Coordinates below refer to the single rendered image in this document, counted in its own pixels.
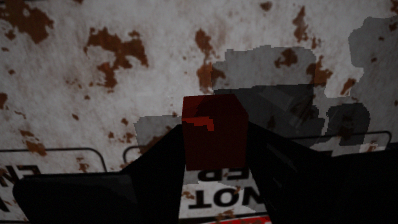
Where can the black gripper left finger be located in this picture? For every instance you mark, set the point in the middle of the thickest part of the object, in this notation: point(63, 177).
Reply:
point(148, 191)

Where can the dark red cube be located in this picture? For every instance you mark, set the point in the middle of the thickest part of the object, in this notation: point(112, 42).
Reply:
point(215, 129)

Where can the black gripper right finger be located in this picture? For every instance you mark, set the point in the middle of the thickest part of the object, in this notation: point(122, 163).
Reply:
point(299, 185)

